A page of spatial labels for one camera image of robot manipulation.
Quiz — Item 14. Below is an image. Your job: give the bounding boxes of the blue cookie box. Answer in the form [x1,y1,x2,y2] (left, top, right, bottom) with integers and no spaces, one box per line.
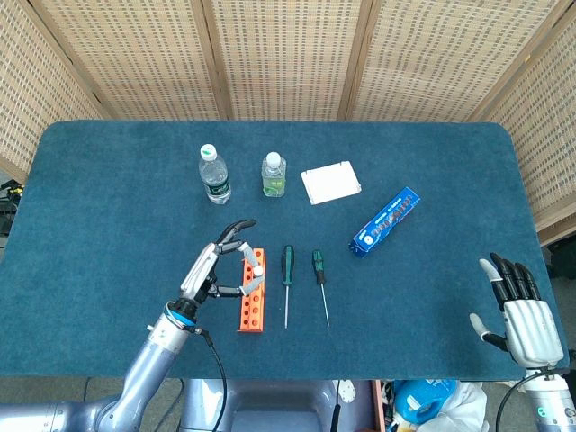
[348,186,423,258]

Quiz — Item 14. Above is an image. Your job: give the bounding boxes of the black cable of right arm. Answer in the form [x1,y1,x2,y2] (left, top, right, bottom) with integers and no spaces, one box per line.
[494,371,559,432]

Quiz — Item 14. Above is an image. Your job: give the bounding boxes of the grey floor cable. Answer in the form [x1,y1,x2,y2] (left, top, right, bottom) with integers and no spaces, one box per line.
[166,379,186,422]

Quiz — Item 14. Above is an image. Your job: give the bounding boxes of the black equipment with cables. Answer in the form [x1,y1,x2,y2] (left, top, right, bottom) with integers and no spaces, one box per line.
[0,177,23,238]

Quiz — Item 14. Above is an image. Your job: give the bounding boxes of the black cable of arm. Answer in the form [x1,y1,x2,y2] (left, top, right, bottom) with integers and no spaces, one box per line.
[494,371,559,432]
[197,328,228,432]

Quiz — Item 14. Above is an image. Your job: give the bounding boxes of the white plastic tray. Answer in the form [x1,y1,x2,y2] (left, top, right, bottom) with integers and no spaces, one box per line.
[300,161,363,206]

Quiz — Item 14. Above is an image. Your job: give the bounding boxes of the woven bamboo folding screen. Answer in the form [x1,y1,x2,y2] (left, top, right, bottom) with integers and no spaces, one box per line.
[0,0,576,247]

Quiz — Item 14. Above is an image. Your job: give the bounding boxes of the brown wooden crate edge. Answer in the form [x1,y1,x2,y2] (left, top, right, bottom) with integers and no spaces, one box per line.
[371,380,387,432]

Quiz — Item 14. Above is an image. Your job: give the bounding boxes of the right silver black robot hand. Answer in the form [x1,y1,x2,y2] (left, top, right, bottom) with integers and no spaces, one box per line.
[469,252,565,368]

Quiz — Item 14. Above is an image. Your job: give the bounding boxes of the white round perforated plate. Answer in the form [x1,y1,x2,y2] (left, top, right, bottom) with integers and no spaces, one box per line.
[337,380,357,405]

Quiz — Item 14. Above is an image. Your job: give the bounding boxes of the orange plastic tool rack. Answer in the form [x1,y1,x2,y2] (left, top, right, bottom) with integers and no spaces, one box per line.
[237,247,267,335]

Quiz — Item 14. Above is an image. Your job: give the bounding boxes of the lime drink bottle white cap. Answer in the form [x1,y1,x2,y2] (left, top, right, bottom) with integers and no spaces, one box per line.
[261,151,288,199]

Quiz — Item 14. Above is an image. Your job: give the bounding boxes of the water bottle dark green label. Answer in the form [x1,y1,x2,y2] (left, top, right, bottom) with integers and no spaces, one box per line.
[198,143,232,205]

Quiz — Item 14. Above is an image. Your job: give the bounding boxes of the long green black screwdriver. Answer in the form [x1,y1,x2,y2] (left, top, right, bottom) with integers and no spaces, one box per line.
[281,245,295,329]

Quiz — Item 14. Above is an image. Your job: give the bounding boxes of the grey-blue robot torso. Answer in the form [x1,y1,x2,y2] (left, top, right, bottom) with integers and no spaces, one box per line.
[179,379,379,432]

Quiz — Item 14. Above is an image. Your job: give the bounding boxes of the blue carpet table mat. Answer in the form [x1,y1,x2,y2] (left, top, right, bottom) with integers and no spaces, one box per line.
[0,120,571,382]

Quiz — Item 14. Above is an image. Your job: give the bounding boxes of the blue white plastic container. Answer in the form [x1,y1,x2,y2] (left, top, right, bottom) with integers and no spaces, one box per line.
[394,380,460,427]

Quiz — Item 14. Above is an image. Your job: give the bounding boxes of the short green black screwdriver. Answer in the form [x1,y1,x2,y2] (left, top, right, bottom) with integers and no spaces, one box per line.
[311,249,331,327]

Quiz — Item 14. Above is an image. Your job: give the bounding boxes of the white plastic bag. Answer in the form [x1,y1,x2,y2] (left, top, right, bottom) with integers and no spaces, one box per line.
[422,382,490,432]

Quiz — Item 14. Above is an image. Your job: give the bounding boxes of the thin black torso cable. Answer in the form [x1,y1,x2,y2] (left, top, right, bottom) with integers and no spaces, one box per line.
[329,380,341,432]

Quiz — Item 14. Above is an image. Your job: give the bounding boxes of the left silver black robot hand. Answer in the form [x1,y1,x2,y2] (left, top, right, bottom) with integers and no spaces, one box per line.
[179,219,266,303]

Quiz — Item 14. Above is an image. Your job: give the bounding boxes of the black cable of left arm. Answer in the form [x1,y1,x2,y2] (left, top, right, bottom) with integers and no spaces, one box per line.
[197,328,228,432]

